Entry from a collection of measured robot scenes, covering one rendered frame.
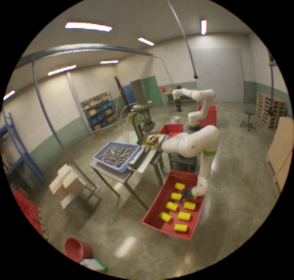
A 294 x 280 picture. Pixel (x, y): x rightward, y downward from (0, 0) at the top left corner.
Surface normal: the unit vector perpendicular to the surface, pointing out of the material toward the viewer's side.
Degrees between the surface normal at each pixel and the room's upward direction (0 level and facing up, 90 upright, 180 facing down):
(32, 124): 90
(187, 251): 0
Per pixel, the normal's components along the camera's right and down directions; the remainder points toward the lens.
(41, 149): 0.85, 0.03
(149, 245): -0.26, -0.85
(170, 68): -0.46, 0.53
